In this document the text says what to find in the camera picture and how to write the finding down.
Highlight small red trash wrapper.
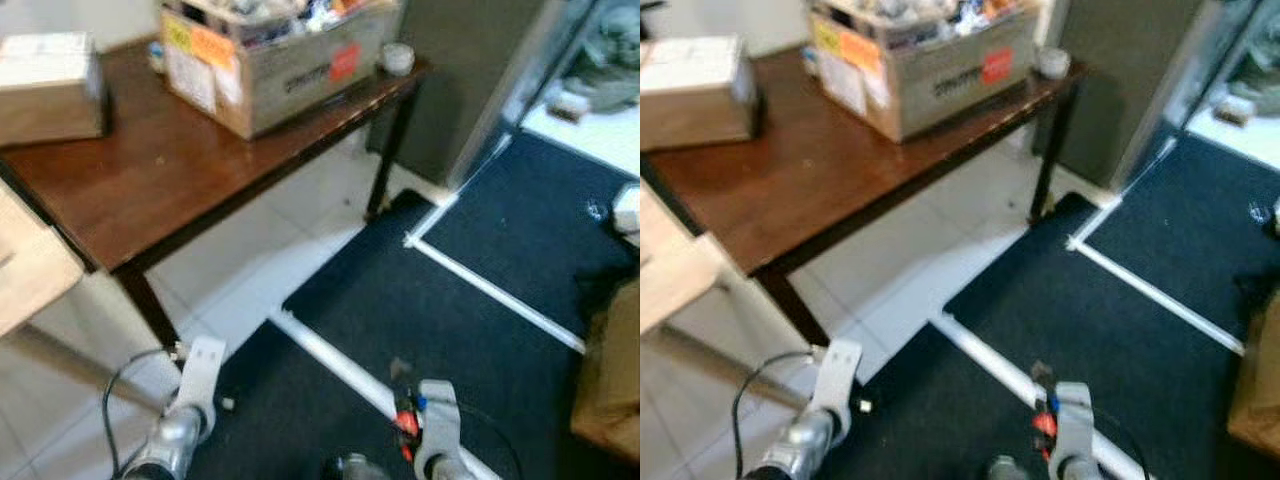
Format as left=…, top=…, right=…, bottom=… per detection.
left=394, top=405, right=421, bottom=463
left=1033, top=408, right=1059, bottom=463

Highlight brown cardboard rubbish bin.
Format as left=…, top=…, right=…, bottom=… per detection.
left=1227, top=295, right=1280, bottom=463
left=570, top=278, right=641, bottom=467

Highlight white plastic object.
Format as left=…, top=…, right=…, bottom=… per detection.
left=611, top=183, right=641, bottom=248

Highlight light wood table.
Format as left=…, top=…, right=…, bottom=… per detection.
left=640, top=185, right=816, bottom=411
left=0, top=180, right=166, bottom=411

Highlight small cardboard box white labels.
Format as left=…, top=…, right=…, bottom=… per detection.
left=640, top=37, right=758, bottom=153
left=0, top=32, right=108, bottom=148

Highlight white floor tape strip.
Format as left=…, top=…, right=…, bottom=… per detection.
left=405, top=235, right=587, bottom=354
left=268, top=310, right=501, bottom=480
left=930, top=312, right=1151, bottom=480
left=405, top=132, right=513, bottom=246
left=1068, top=135, right=1173, bottom=249
left=1068, top=238, right=1246, bottom=356

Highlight grey green fabric heap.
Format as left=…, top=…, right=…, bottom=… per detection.
left=565, top=0, right=641, bottom=113
left=1225, top=0, right=1280, bottom=111

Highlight dark brown wooden table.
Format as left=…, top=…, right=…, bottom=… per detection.
left=0, top=38, right=433, bottom=346
left=640, top=45, right=1089, bottom=349

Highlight dark grey door panel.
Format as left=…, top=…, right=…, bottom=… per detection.
left=365, top=0, right=551, bottom=191
left=1040, top=0, right=1206, bottom=193

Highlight black floor mat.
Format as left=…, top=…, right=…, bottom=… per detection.
left=185, top=130, right=641, bottom=480
left=830, top=130, right=1280, bottom=480

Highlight large cardboard box yellow label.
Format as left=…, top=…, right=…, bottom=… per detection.
left=810, top=0, right=1043, bottom=144
left=160, top=0, right=403, bottom=141

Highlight silver metal door frame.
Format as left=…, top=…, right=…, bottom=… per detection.
left=1110, top=0, right=1261, bottom=196
left=445, top=0, right=606, bottom=193

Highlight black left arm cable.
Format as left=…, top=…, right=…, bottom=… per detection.
left=730, top=349, right=823, bottom=480
left=102, top=345, right=186, bottom=480

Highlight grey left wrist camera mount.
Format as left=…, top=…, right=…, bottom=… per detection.
left=812, top=339, right=864, bottom=416
left=178, top=337, right=228, bottom=416

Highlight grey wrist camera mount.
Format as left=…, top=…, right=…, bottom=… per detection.
left=412, top=379, right=463, bottom=480
left=178, top=337, right=228, bottom=416
left=812, top=339, right=864, bottom=416
left=1050, top=381, right=1099, bottom=480

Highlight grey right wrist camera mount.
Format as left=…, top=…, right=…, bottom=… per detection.
left=1050, top=381, right=1099, bottom=480
left=412, top=379, right=463, bottom=480

